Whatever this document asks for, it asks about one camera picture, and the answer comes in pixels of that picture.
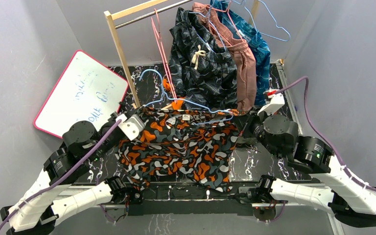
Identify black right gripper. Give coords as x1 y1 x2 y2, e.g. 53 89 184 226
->
233 105 282 159

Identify orange camouflage shorts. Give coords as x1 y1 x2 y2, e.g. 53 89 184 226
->
112 107 239 192

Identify blue wire hanger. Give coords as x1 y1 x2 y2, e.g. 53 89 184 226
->
139 69 235 125
230 0 291 43

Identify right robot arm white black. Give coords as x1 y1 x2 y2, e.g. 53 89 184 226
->
232 115 376 228

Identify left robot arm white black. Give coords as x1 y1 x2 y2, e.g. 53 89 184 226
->
0 113 145 235

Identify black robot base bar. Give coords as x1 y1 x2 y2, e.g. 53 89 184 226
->
123 181 277 222

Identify olive green shorts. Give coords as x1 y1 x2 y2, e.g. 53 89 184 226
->
236 137 256 148

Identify dark leaf-pattern shorts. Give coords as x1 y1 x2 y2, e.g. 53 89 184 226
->
168 7 237 110

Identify teal patterned shorts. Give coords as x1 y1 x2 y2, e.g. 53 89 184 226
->
217 10 270 106

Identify pink shorts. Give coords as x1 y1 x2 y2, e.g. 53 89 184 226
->
192 2 257 111

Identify pink hanger holding shorts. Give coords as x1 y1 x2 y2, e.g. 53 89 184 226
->
210 0 244 41

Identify pink-framed whiteboard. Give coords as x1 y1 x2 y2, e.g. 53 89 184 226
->
34 50 129 138

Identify metal rack rod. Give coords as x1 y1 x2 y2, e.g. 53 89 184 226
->
115 0 192 29

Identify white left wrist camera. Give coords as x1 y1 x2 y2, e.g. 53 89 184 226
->
116 114 145 141

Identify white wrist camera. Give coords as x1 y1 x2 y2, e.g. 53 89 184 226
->
116 114 145 141
258 89 285 121

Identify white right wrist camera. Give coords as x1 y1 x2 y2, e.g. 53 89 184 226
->
258 89 285 121

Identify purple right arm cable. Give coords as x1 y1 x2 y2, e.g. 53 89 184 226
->
274 76 376 219

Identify pink wire hanger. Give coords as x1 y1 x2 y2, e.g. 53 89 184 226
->
151 8 177 98

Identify wooden clothes rack frame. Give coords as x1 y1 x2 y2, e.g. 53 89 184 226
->
103 0 262 113

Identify empty blue wire hanger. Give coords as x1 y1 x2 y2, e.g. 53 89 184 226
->
230 0 291 43

